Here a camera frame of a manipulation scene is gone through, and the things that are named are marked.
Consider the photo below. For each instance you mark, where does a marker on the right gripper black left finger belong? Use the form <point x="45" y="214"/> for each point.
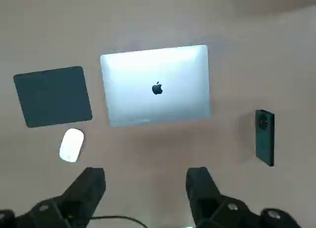
<point x="81" y="188"/>

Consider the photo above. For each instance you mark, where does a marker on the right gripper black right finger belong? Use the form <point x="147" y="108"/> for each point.
<point x="205" y="193"/>

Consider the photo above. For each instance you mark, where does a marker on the white computer mouse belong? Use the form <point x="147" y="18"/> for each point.
<point x="71" y="145"/>

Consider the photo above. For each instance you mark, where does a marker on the dark green model phone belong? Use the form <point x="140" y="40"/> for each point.
<point x="265" y="144"/>

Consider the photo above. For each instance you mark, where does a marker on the black mouse pad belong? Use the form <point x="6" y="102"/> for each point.
<point x="51" y="97"/>

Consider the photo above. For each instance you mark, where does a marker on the silver closed laptop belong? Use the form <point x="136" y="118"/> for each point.
<point x="138" y="102"/>

